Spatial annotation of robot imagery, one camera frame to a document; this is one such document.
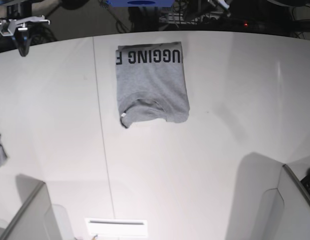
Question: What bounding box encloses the grey T-shirt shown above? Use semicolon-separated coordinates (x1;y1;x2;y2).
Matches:
115;41;190;129

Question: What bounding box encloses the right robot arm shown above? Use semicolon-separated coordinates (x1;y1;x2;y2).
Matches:
0;0;50;57

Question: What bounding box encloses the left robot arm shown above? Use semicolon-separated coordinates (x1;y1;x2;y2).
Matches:
182;0;310;21

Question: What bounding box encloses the blue box at top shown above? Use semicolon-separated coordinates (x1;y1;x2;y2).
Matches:
106;0;175;7

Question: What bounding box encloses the black power strip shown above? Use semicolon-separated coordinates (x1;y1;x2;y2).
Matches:
200;14;249;26

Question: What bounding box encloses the grey partition right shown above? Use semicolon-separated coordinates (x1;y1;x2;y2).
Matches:
250;164;310;240

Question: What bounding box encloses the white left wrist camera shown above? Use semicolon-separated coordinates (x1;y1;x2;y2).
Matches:
207;0;231;17

